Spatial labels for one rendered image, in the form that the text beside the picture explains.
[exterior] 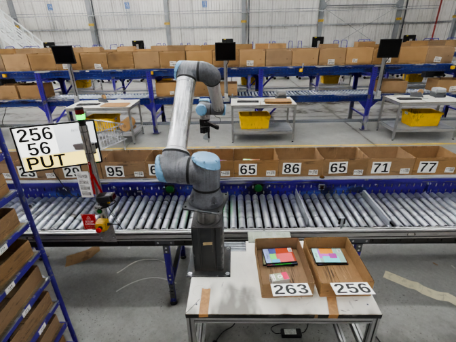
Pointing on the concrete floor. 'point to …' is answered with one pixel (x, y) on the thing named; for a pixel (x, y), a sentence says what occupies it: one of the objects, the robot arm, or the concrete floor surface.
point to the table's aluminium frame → (197, 325)
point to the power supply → (291, 333)
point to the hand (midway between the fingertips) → (209, 140)
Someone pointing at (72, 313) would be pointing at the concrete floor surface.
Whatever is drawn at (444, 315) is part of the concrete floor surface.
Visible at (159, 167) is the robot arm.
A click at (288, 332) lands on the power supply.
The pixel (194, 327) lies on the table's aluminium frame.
